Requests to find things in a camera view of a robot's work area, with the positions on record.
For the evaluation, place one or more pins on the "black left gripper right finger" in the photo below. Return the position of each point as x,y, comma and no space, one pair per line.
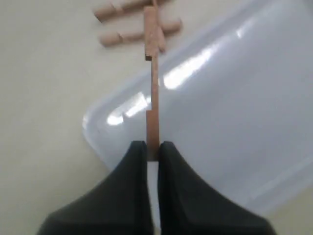
190,206

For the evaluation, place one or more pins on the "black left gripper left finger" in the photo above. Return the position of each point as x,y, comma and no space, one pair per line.
119,205

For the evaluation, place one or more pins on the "notched wooden piece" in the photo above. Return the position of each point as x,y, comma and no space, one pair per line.
116,38
151,54
110,11
160,34

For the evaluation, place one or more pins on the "white plastic tray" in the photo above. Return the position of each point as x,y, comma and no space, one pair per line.
237,102

